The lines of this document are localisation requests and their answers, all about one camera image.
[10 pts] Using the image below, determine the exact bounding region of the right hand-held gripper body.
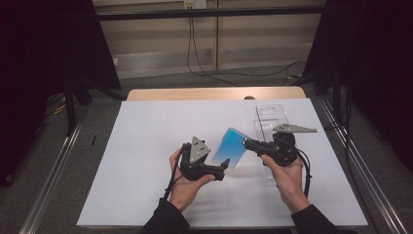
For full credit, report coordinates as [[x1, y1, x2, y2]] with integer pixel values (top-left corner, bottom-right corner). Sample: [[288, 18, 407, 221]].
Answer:
[[259, 123, 319, 167]]

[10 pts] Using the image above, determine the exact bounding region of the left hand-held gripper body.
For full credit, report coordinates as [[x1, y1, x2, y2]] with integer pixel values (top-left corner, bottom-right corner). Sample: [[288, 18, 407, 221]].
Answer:
[[179, 136, 226, 182]]

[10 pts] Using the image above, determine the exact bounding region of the blue iridescent phone case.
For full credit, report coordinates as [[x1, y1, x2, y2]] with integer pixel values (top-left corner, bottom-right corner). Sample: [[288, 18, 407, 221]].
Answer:
[[211, 127, 251, 173]]

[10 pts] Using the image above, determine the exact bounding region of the clear plastic storage box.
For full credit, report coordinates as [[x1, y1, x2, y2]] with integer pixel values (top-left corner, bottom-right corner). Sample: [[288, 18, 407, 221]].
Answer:
[[252, 103, 290, 181]]

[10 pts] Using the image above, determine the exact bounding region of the person's right hand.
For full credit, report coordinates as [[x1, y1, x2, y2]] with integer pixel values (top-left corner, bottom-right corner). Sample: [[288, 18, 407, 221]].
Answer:
[[260, 155, 312, 215]]

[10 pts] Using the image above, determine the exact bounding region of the person's left hand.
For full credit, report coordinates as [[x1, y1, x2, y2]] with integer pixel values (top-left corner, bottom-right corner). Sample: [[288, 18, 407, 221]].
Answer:
[[169, 147, 217, 214]]

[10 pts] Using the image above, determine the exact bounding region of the white table sheet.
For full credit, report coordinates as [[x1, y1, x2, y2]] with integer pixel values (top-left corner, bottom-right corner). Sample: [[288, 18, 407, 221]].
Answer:
[[76, 98, 369, 227]]

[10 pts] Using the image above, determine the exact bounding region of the light wooden table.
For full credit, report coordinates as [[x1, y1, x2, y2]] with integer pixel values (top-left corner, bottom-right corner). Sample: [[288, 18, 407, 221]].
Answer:
[[126, 86, 307, 101]]

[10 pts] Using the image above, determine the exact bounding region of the dark curtain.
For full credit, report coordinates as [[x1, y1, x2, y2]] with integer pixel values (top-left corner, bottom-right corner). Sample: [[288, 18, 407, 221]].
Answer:
[[0, 0, 122, 187], [303, 0, 413, 172]]

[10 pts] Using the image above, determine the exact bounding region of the black metal stand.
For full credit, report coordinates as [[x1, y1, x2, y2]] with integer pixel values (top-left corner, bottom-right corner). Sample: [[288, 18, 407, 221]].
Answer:
[[63, 79, 78, 137]]

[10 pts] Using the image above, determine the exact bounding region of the black horizontal bar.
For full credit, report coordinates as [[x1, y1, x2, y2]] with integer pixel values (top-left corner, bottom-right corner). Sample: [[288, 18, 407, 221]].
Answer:
[[96, 5, 326, 21]]

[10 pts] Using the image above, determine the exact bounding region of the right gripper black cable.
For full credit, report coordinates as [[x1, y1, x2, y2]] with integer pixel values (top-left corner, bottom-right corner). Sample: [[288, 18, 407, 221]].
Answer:
[[293, 148, 314, 199]]

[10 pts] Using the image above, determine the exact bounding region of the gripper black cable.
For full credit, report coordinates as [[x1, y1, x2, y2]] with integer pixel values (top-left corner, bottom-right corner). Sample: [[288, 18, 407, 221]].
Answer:
[[293, 148, 314, 199], [162, 144, 190, 201]]

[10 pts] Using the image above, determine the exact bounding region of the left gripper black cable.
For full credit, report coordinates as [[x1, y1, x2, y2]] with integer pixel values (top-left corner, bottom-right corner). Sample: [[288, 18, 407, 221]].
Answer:
[[162, 144, 190, 201]]

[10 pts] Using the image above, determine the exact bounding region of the black power cable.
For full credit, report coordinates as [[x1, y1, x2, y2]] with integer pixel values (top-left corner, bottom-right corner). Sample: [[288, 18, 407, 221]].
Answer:
[[186, 18, 241, 88], [189, 18, 307, 78]]

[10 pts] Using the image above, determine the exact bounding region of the metal floor rail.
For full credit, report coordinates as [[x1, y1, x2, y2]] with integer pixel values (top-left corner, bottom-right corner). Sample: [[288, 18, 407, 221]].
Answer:
[[316, 96, 408, 234], [19, 105, 91, 234]]

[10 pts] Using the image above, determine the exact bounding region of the white wall socket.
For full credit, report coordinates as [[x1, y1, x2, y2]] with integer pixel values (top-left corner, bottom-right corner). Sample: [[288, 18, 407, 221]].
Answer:
[[183, 0, 207, 10]]

